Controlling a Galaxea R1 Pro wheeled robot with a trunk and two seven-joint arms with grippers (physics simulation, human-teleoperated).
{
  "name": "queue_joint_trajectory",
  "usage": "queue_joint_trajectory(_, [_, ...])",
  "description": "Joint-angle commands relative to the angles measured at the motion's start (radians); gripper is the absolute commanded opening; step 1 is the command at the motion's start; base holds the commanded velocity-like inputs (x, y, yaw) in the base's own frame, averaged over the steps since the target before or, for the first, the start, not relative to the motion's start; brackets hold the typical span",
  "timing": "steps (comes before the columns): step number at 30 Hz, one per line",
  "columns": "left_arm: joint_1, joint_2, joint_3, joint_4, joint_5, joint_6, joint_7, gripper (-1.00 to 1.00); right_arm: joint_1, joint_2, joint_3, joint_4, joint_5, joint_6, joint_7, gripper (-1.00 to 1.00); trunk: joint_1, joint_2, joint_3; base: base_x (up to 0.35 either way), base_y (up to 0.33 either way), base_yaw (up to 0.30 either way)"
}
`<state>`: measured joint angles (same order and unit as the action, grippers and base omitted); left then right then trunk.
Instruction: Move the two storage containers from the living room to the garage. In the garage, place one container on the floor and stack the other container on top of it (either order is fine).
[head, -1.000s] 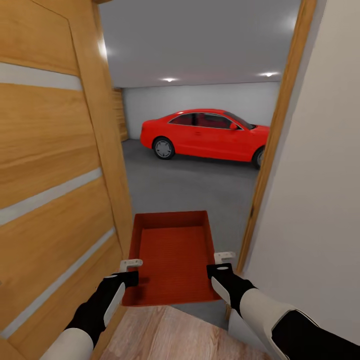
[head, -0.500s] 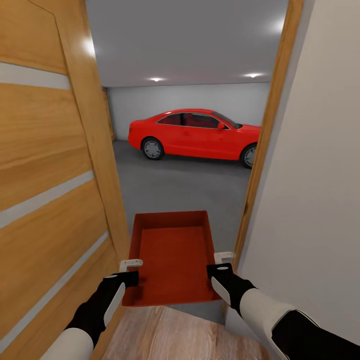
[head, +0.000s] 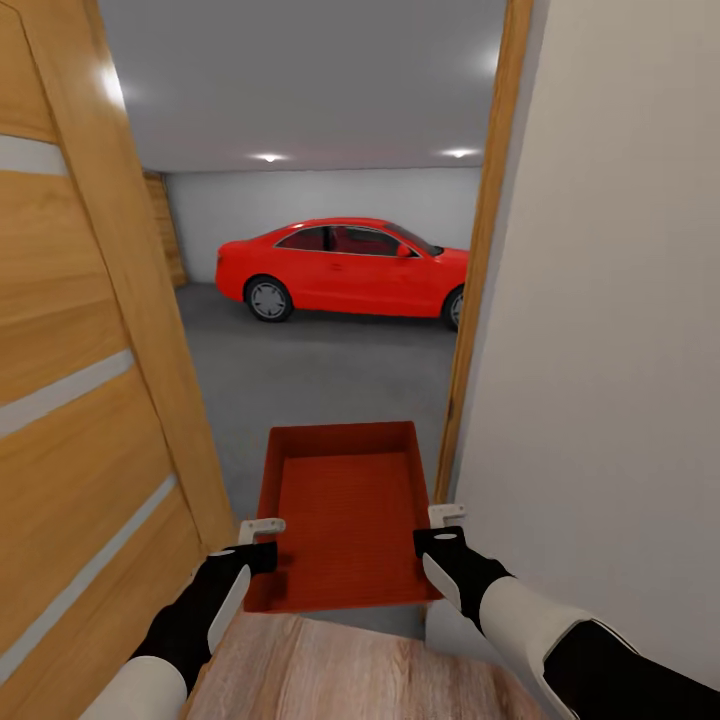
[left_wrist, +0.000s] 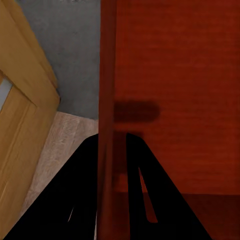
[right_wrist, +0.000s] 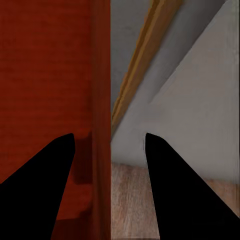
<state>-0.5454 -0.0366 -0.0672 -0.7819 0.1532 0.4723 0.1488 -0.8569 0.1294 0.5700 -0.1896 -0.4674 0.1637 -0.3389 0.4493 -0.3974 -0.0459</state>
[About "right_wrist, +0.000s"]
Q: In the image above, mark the storage box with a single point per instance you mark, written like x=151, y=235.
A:
x=55, y=79

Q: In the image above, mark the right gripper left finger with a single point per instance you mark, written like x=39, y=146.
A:
x=30, y=198

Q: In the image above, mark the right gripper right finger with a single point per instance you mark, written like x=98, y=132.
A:
x=186, y=207

